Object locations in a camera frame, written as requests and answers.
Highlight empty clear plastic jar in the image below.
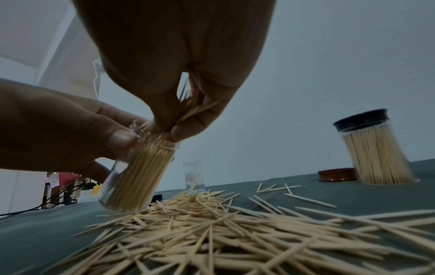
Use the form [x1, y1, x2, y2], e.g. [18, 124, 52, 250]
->
[183, 160, 207, 192]

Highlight packed toothpick bundle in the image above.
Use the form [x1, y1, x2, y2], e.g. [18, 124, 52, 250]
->
[109, 140, 177, 211]

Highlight pile of loose wooden toothpicks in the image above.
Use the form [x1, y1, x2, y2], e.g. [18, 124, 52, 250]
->
[20, 172, 435, 275]

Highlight small pinched toothpick bunch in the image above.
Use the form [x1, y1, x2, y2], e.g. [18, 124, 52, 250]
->
[177, 72, 222, 124]

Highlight person's left hand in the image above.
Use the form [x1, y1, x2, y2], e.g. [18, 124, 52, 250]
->
[0, 77, 160, 184]

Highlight black cables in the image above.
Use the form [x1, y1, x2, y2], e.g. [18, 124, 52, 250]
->
[0, 179, 90, 219]

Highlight dense sealed toothpick fill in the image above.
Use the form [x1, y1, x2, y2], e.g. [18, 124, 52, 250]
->
[341, 128, 417, 185]

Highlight clear plastic jar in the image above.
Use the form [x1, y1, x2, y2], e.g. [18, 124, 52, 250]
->
[183, 160, 207, 192]
[97, 119, 181, 213]

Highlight brown round lid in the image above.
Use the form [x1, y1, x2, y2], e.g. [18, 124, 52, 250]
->
[318, 168, 358, 182]

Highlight red container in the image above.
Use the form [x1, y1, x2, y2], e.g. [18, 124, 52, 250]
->
[58, 172, 85, 190]

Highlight clear jar with black lid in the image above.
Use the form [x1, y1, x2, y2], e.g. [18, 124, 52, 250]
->
[332, 108, 421, 186]

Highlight person's right hand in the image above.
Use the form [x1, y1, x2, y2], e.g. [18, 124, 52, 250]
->
[71, 0, 278, 142]

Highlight green tablecloth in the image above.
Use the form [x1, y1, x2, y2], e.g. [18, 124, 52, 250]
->
[0, 158, 435, 275]

